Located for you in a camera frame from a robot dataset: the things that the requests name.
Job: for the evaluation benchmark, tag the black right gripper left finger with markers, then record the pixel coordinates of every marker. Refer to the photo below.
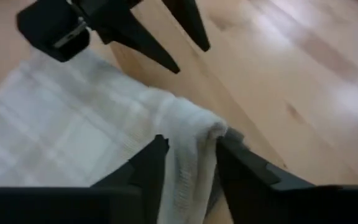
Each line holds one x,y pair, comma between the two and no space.
73,205

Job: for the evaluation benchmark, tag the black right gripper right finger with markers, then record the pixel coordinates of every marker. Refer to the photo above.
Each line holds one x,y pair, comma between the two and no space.
275,205

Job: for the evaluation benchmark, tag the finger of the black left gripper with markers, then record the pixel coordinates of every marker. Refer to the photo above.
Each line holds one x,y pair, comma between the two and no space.
135,37
188,21

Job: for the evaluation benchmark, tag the white towel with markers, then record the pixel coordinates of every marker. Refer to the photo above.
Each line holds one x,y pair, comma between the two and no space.
73,124

